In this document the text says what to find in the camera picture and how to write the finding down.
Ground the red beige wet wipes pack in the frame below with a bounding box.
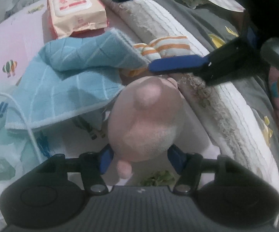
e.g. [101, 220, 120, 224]
[47, 0, 108, 39]

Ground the orange striped cloth toy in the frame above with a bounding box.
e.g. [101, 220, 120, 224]
[125, 35, 197, 77]

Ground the light blue towel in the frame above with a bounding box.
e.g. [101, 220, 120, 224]
[5, 29, 149, 131]

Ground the dark grey patterned blanket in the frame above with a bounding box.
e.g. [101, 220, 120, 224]
[151, 0, 279, 175]

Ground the white cable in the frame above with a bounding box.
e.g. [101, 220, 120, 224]
[0, 93, 44, 221]

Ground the green floral scrunchie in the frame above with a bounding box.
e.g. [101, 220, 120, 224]
[140, 170, 176, 186]

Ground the pink plush toy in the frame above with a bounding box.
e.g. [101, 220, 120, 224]
[108, 76, 186, 179]

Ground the white plastic shopping bag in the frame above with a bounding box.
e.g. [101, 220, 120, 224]
[0, 93, 50, 231]

